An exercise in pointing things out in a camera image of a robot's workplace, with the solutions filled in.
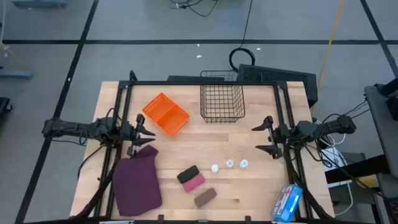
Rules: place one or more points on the maroon cloth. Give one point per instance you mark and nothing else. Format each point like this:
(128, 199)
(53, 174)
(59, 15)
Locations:
(136, 183)

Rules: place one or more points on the black metal table frame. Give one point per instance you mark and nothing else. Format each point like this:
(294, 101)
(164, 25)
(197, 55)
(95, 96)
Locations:
(202, 83)

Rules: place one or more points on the black beam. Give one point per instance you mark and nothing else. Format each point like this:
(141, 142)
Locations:
(357, 169)

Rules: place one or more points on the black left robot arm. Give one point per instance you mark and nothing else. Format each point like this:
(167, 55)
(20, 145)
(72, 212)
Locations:
(71, 127)

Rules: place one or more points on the black eraser block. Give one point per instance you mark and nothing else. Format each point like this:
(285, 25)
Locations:
(188, 174)

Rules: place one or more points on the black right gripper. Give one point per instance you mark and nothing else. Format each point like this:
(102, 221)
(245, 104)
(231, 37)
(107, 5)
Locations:
(281, 133)

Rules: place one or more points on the blue first aid box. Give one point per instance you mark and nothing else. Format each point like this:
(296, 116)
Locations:
(287, 202)

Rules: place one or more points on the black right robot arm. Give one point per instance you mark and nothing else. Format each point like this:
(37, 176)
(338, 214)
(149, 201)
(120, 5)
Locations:
(335, 124)

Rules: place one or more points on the black object at floor edge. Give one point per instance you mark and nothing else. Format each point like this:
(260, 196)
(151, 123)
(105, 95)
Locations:
(3, 105)

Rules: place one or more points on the orange plastic basket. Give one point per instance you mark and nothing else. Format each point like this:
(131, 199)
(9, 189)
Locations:
(159, 106)
(173, 119)

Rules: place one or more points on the brown bandage roll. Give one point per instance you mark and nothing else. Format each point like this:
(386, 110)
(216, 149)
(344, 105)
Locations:
(205, 197)

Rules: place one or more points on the grey cart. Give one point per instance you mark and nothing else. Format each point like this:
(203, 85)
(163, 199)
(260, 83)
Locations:
(382, 124)

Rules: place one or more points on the blue-grey floor plate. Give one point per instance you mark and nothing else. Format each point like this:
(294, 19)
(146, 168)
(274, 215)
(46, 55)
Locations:
(37, 3)

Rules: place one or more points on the white printed box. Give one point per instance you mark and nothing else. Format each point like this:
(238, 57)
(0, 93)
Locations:
(334, 158)

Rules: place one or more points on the grey floor plate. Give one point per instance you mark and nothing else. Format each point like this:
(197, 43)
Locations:
(15, 74)

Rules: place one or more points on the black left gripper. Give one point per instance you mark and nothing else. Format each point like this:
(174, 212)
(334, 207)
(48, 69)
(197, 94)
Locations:
(129, 132)

